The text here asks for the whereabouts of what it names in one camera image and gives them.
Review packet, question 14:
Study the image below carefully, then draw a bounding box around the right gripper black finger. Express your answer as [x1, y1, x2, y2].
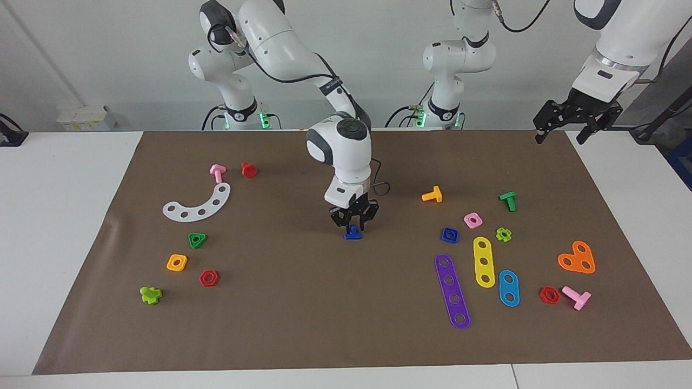
[358, 203, 379, 231]
[331, 208, 353, 233]

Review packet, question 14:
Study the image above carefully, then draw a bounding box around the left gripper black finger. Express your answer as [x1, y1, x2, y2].
[576, 105, 622, 144]
[534, 100, 568, 144]

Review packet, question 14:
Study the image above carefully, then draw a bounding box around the black pole stand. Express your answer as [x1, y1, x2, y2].
[630, 89, 692, 144]

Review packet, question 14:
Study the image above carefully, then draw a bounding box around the blue box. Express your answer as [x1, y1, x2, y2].
[666, 135, 692, 191]

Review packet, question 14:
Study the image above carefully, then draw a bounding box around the brown paper mat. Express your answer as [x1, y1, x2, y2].
[31, 129, 692, 375]

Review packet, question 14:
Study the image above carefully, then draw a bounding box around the purple four-hole plate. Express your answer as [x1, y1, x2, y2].
[434, 254, 471, 330]

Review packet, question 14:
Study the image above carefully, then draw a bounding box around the yellow three-hole plate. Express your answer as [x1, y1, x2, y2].
[473, 237, 496, 289]

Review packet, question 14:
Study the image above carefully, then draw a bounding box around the white curved five-hole plate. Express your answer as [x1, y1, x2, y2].
[162, 183, 231, 223]

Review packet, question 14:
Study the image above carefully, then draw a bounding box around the orange angled three-hole plate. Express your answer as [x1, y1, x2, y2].
[557, 240, 596, 274]

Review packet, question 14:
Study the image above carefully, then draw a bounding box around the blue two-hole plate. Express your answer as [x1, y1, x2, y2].
[498, 270, 521, 308]

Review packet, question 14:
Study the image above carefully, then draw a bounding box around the white box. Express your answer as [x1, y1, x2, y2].
[57, 104, 117, 132]

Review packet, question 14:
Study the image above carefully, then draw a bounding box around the left arm base cable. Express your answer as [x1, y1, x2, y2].
[385, 103, 465, 130]

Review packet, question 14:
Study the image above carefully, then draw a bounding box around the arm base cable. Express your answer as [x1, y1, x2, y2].
[202, 103, 282, 131]
[385, 103, 465, 130]

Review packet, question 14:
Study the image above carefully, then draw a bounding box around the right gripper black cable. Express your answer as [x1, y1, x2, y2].
[208, 11, 391, 198]

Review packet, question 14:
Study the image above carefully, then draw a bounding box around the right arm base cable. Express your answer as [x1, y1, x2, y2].
[202, 103, 282, 131]

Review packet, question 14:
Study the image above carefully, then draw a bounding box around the black clamp mount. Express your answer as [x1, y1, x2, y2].
[0, 112, 29, 147]

